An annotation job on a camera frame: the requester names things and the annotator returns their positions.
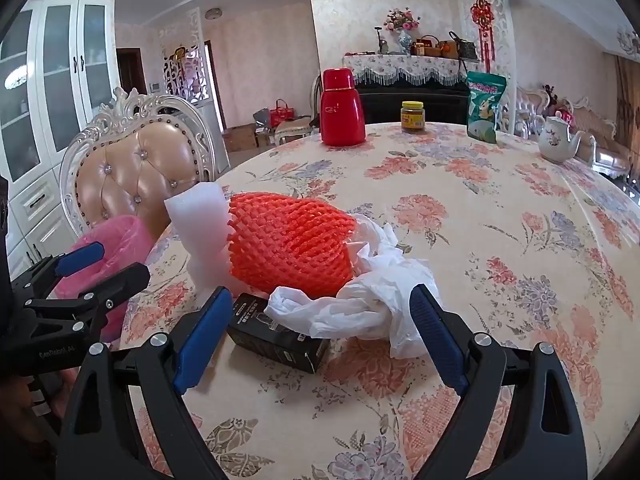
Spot white glass-door cabinet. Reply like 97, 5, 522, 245
0, 0, 123, 281

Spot person's left hand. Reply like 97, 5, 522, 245
0, 372, 68, 461

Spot white foam sheet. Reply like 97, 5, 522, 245
164, 181, 236, 291

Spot white carved screen partition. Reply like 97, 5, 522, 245
160, 7, 206, 106

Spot dark handbag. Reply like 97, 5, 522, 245
448, 31, 478, 59

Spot red knot wall hanging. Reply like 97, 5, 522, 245
470, 0, 498, 73

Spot brown curtain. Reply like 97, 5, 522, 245
615, 55, 640, 161

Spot floral tablecloth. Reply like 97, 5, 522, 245
120, 122, 640, 480

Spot chair with beige cushion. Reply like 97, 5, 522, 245
275, 75, 323, 146

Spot white plastic bag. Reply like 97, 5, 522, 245
267, 212, 443, 358

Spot red thermos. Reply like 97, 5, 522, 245
320, 67, 366, 147

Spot pink trash bag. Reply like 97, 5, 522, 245
52, 215, 156, 341

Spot floral lace piano cover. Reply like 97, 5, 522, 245
342, 52, 483, 87

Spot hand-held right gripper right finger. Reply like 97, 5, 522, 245
409, 284, 588, 480

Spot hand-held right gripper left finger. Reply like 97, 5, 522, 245
57, 285, 236, 480

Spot black cardboard box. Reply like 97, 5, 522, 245
226, 291, 331, 375

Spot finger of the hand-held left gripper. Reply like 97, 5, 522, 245
22, 262, 152, 343
10, 241, 106, 301

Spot brown cardboard box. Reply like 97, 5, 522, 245
222, 124, 258, 153

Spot vase of pink flowers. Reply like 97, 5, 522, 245
383, 8, 424, 55

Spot ornate white sofa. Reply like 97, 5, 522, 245
515, 85, 631, 176

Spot dark brown door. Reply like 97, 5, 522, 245
116, 47, 146, 96

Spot ornate white tufted chair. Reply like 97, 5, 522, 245
59, 86, 217, 241

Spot yellow-lidded jar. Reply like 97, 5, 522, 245
400, 100, 426, 134

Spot white floral teapot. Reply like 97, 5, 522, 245
537, 115, 586, 164

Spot red gift bag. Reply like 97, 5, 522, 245
270, 100, 296, 126

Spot orange foam fruit net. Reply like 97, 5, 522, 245
226, 191, 358, 298

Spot black piano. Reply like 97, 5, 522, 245
350, 77, 473, 126

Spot green snack bag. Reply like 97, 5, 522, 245
466, 71, 508, 144

